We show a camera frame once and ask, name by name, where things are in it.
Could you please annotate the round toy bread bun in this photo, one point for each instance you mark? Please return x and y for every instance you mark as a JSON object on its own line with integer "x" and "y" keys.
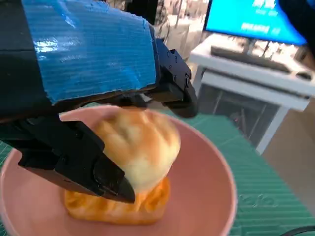
{"x": 142, "y": 147}

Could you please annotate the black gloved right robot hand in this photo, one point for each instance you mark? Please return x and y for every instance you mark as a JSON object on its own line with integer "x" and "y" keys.
{"x": 302, "y": 14}

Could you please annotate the black computer mouse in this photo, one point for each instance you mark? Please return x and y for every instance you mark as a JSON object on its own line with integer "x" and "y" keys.
{"x": 304, "y": 75}

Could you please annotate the large white mesh cabinet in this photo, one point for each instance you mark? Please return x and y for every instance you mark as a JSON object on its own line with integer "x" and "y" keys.
{"x": 246, "y": 81}

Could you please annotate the green cutting mat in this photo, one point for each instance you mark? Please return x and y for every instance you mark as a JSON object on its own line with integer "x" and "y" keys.
{"x": 270, "y": 196}

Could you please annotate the pink bowl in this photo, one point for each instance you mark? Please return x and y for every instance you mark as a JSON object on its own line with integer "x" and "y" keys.
{"x": 201, "y": 196}

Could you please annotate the black keyboard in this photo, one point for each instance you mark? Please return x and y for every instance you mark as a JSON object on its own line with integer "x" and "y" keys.
{"x": 246, "y": 57}

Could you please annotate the blue screen computer monitor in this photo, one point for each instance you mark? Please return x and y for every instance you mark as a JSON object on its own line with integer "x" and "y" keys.
{"x": 246, "y": 19}

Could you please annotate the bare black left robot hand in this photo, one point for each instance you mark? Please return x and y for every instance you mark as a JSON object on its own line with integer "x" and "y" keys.
{"x": 86, "y": 56}

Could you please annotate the long striped toy bread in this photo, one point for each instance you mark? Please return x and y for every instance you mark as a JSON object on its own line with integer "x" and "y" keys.
{"x": 110, "y": 211}

